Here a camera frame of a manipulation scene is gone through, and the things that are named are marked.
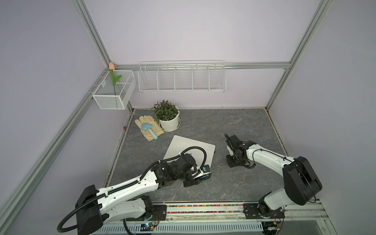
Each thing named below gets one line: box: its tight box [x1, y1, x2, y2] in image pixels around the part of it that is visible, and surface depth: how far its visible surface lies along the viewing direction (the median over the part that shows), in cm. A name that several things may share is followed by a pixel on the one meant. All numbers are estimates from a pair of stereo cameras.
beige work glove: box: [134, 115, 165, 142], surface depth 110 cm
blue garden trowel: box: [141, 122, 159, 141], surface depth 107 cm
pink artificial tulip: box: [108, 62, 122, 96], surface depth 91 cm
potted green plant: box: [150, 99, 181, 133], surface depth 98 cm
